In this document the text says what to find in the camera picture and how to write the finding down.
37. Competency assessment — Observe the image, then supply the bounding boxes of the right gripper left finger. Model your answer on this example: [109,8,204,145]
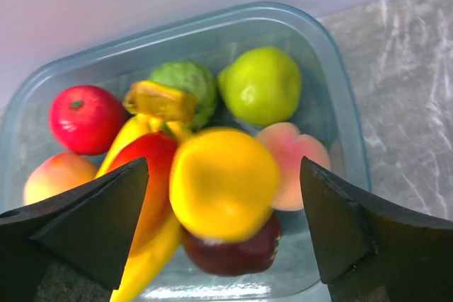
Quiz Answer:
[1,158,149,301]

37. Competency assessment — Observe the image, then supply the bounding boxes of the orange peach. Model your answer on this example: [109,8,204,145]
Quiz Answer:
[256,122,331,211]
[23,152,98,205]

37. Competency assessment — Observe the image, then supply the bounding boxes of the green pear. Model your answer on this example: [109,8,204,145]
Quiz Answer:
[218,45,302,127]

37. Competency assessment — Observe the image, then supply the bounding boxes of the yellow bell pepper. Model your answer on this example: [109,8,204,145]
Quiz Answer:
[170,127,280,243]

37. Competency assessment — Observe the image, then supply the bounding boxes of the yellow banana bunch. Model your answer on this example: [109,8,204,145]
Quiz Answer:
[97,80,197,301]

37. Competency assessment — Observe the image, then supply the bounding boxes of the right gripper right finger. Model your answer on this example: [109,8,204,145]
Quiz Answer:
[300,157,452,301]

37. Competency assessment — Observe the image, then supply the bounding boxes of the teal plastic container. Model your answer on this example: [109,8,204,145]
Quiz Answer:
[1,3,371,301]

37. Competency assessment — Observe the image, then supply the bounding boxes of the dark red apple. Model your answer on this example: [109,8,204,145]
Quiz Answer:
[182,214,282,277]

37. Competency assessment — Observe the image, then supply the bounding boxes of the red chili pepper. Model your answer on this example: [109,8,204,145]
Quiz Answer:
[107,132,178,256]

